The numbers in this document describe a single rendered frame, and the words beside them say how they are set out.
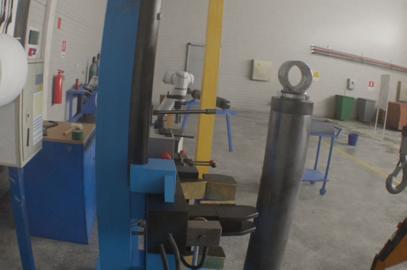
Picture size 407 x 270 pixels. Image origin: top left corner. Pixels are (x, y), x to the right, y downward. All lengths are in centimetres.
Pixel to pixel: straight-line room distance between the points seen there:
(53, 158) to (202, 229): 175
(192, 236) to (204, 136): 293
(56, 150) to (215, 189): 142
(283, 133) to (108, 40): 86
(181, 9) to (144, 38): 1107
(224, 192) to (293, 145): 47
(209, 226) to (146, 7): 86
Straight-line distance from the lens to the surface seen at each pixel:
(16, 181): 151
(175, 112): 171
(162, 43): 1226
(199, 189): 184
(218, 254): 206
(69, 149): 276
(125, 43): 146
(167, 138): 187
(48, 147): 281
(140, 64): 135
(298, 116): 160
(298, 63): 163
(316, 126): 469
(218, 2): 417
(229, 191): 185
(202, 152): 423
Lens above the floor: 160
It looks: 9 degrees down
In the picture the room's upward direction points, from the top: 5 degrees clockwise
